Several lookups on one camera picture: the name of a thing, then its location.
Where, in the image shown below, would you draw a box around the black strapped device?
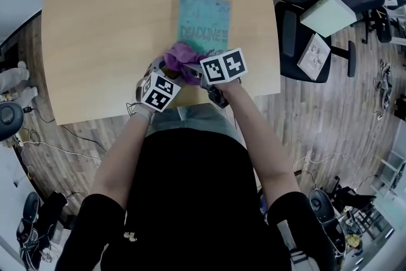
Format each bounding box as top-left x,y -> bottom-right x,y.
15,189 -> 70,271

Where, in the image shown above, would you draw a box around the blue-screen tablet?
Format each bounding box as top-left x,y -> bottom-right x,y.
259,191 -> 270,220

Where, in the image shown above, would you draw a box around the white padded equipment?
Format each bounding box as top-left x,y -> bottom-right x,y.
0,60 -> 39,106

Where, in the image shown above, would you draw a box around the teal book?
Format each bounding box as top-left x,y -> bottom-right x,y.
175,0 -> 232,56

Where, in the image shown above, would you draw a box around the black grey standing device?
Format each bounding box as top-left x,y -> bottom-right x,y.
308,188 -> 347,261

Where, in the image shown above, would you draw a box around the tangled floor cables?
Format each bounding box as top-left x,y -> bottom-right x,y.
373,59 -> 395,112

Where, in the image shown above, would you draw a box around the white floor cable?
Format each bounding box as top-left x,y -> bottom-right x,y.
18,138 -> 103,163
292,151 -> 360,169

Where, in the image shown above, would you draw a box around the white cardboard box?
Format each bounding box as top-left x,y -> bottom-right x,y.
299,0 -> 360,39

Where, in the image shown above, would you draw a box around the grey wrist strap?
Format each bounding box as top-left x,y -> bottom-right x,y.
126,100 -> 157,124

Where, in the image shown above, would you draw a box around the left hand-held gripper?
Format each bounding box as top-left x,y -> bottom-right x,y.
135,56 -> 183,114

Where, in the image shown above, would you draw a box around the person's right forearm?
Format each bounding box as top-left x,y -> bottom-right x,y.
218,79 -> 298,201

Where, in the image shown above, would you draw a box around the dark grey round device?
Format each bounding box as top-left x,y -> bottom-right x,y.
0,101 -> 25,142

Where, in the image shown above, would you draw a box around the purple cloth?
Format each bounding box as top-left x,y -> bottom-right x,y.
162,41 -> 207,87

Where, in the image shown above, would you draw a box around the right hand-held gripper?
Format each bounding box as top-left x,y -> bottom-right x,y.
185,47 -> 249,110

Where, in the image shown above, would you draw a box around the person's black shirt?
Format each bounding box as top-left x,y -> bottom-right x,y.
55,128 -> 337,271

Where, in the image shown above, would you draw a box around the person's left forearm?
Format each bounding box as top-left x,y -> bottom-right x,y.
91,110 -> 154,211

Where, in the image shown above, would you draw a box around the person's grey shorts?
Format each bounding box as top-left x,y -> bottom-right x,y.
145,102 -> 249,150

